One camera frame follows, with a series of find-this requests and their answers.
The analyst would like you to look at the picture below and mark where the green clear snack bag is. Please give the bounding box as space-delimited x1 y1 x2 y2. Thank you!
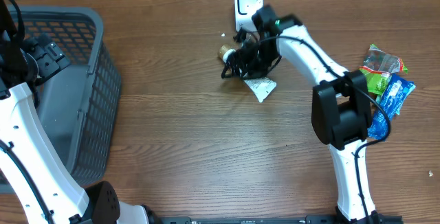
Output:
358 44 408 96

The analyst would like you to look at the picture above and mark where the white barcode scanner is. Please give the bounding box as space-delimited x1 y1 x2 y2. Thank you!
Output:
234 0 263 32

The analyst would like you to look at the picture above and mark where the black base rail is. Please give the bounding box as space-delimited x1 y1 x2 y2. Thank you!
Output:
153 215 403 224

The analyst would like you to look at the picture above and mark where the blue snack packet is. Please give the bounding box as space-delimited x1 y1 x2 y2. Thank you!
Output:
368 74 416 139

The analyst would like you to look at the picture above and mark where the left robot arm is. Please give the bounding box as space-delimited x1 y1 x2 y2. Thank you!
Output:
1 0 157 223

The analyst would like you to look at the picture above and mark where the white tube with gold cap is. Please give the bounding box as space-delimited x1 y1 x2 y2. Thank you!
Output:
218 45 277 103

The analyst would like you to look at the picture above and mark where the grey plastic mesh basket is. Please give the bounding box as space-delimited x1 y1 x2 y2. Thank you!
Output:
20 5 122 186

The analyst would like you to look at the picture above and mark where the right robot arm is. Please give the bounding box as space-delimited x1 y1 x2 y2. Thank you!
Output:
221 5 381 223

